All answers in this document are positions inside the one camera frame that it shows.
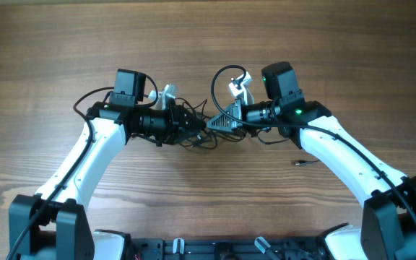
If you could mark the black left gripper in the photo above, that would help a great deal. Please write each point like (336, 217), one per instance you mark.
(175, 120)

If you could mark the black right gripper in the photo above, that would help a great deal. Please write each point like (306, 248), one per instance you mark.
(231, 128)

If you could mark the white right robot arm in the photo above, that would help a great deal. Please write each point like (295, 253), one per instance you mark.
(387, 195)

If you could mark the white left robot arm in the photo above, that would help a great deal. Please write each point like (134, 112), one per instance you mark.
(52, 224)

